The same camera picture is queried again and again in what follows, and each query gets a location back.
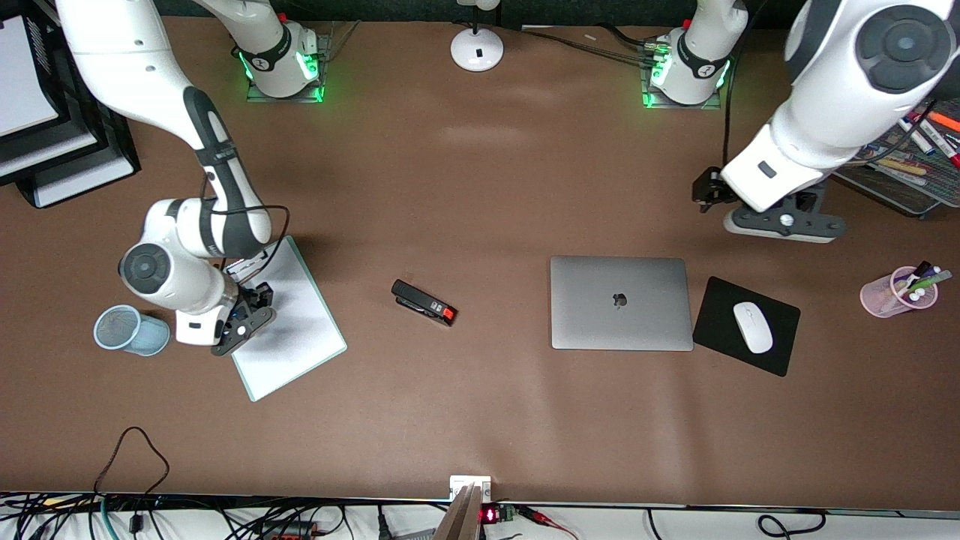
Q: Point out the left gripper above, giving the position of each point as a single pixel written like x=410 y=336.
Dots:
x=708 y=187

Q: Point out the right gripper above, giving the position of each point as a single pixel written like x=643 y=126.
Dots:
x=250 y=297

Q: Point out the silver laptop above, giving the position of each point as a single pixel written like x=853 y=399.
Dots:
x=600 y=322

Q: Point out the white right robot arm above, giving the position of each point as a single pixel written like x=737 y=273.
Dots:
x=127 y=52

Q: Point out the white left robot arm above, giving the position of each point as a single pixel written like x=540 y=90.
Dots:
x=862 y=75

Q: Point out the white marker pen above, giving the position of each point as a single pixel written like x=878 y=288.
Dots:
x=900 y=163

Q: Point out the blue capped white marker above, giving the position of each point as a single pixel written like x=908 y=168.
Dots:
x=919 y=139

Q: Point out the black purple marker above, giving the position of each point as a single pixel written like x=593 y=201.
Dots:
x=921 y=268

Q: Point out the red capped white marker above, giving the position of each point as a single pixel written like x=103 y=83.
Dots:
x=941 y=146

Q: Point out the green marker in cup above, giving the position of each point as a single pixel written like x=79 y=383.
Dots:
x=930 y=282

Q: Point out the orange marker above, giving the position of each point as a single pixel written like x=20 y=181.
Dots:
x=949 y=121

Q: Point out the white clipboard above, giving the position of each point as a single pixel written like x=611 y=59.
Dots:
x=300 y=352

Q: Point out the light blue mesh cup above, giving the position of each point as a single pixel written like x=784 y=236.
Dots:
x=142 y=337

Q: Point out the black mouse pad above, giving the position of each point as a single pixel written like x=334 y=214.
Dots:
x=720 y=330

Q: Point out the white computer mouse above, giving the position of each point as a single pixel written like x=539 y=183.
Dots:
x=752 y=326

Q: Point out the black stapler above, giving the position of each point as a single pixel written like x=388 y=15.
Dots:
x=420 y=301

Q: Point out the pink mesh pen cup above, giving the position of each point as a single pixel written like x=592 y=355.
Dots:
x=877 y=296

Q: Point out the black stacked document tray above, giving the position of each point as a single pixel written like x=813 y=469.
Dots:
x=112 y=142

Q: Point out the small white box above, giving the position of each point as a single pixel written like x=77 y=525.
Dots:
x=459 y=481

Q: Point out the white round lamp base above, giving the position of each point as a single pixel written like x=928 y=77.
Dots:
x=477 y=52

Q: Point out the white paper sheet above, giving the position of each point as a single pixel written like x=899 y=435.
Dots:
x=22 y=75

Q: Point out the circuit board with red display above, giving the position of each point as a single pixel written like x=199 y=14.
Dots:
x=491 y=515

